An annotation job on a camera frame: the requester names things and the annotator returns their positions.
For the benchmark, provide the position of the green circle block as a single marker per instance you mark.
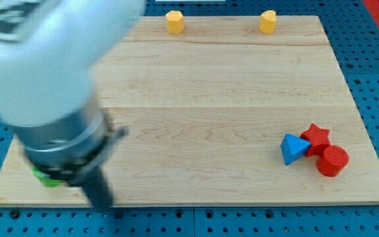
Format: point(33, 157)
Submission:
point(45, 179)

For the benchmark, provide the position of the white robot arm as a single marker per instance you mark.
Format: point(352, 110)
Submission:
point(47, 95)

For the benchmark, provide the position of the wooden board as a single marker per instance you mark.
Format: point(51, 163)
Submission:
point(207, 110)

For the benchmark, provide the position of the yellow hexagon block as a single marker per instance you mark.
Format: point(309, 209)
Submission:
point(174, 22)

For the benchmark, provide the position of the blue triangle block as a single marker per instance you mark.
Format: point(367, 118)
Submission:
point(293, 148)

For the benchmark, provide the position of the black pusher rod tool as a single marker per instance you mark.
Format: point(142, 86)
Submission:
point(96, 189)

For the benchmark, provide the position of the yellow heart block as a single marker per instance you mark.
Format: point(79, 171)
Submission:
point(267, 22)

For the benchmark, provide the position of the red star block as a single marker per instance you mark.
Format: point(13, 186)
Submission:
point(319, 139)

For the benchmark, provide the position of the red cylinder block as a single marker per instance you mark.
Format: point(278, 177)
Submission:
point(332, 161)

